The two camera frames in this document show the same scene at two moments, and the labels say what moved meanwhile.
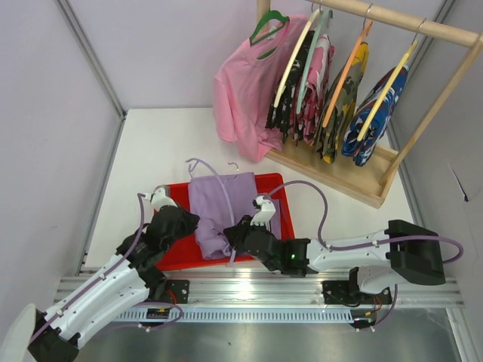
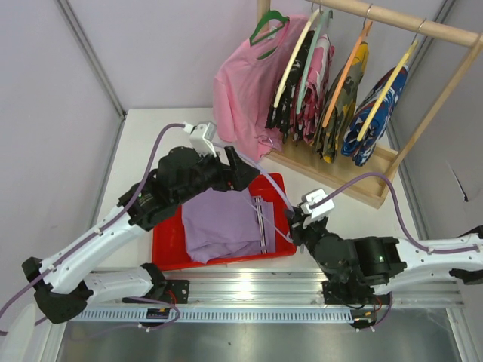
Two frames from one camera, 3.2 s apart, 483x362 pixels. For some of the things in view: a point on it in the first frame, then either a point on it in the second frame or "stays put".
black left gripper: [183, 219] to [229, 170]
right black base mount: [348, 292] stays put
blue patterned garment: [361, 151] stays put
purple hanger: [189, 162] to [256, 207]
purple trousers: [221, 200] stays put
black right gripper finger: [238, 235] to [293, 215]
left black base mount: [177, 291] stays put
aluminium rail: [279, 288] stays put
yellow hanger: [390, 87] stays put
